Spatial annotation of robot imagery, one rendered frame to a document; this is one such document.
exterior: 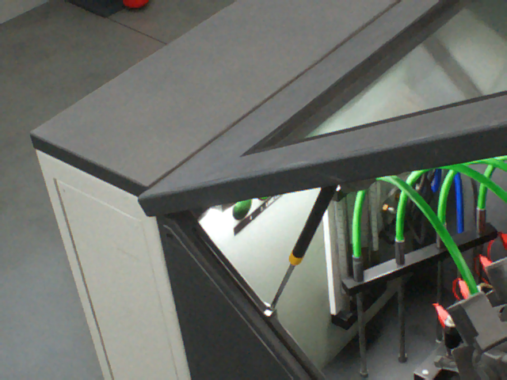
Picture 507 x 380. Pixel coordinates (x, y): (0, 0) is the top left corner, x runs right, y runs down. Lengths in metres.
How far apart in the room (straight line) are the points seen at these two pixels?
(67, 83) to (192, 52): 3.08
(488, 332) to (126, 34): 4.02
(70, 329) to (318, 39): 1.94
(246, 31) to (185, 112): 0.28
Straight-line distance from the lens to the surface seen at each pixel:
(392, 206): 2.02
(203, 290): 1.51
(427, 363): 1.85
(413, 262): 1.87
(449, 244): 1.47
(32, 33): 5.38
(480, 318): 1.35
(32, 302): 3.61
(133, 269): 1.64
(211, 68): 1.72
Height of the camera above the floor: 2.36
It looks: 37 degrees down
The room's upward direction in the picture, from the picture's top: 8 degrees counter-clockwise
